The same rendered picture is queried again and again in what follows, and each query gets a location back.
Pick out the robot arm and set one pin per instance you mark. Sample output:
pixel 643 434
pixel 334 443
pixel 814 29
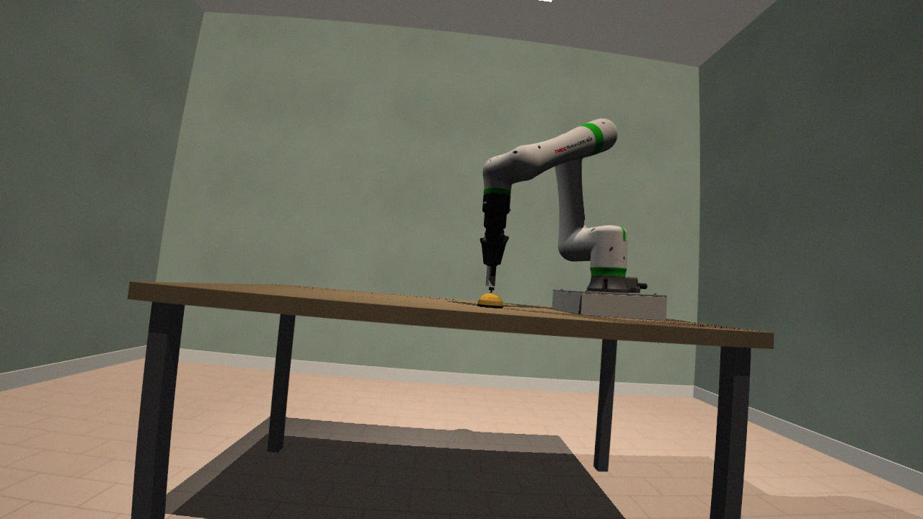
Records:
pixel 604 246

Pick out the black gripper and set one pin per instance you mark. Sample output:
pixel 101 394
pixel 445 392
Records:
pixel 493 243

